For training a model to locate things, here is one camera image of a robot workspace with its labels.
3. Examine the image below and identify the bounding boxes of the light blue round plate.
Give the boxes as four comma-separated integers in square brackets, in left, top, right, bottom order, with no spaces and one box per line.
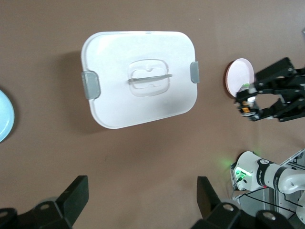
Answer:
[0,89,15,143]

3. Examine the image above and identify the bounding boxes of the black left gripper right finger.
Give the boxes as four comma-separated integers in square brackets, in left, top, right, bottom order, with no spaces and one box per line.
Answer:
[192,176,295,229]

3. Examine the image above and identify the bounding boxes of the orange and black switch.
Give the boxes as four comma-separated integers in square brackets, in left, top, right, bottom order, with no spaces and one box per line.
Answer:
[234,86,260,121]

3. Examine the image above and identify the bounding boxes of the pink round plate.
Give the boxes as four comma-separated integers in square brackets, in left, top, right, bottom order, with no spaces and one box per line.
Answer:
[225,58,255,99]

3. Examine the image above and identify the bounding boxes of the black arm base cable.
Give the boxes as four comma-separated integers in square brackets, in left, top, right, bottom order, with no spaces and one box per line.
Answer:
[230,177,305,214]

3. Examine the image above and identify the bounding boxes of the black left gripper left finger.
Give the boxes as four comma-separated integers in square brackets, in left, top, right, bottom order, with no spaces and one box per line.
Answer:
[0,175,89,229]

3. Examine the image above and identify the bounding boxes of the white lidded storage box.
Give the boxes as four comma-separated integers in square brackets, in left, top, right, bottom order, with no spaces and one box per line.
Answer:
[81,30,200,130]

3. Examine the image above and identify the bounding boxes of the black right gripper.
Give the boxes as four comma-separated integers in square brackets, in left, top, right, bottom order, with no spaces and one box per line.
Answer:
[235,57,305,123]

